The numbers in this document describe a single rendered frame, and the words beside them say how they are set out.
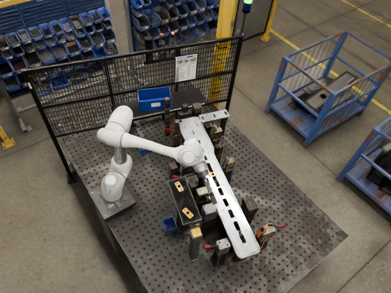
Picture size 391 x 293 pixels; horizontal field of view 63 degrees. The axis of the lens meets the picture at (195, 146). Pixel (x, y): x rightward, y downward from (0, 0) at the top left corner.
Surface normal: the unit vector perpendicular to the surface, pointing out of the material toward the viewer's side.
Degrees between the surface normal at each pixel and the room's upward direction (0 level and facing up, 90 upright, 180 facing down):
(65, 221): 0
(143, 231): 0
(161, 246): 0
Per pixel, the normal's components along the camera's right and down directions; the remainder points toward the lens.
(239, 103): 0.06, -0.62
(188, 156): -0.01, 0.13
